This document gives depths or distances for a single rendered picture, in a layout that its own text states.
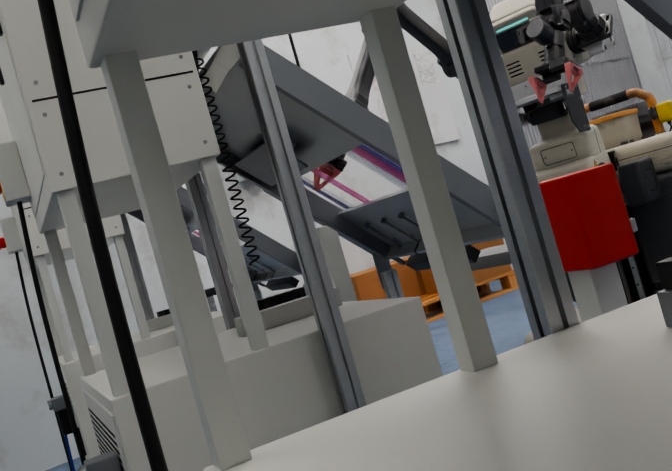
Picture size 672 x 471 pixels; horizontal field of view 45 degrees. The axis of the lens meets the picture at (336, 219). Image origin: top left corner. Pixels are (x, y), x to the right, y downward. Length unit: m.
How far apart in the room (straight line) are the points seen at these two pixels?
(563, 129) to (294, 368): 1.50
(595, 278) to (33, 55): 1.06
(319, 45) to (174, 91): 5.45
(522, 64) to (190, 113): 1.48
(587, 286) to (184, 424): 0.75
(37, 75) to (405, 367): 0.90
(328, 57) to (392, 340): 5.49
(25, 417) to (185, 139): 3.36
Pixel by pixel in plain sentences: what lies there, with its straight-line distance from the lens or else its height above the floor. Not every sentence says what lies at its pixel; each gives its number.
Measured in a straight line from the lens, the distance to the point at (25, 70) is 1.58.
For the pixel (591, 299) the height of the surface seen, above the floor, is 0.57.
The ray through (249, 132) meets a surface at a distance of 2.09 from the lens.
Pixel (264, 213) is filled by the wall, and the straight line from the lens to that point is 6.30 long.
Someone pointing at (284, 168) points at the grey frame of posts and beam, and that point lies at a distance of 1.57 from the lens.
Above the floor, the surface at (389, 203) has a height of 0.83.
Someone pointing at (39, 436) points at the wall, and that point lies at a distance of 4.81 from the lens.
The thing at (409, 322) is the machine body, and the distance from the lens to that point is 1.69.
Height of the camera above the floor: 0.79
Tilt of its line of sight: 1 degrees up
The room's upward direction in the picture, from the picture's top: 16 degrees counter-clockwise
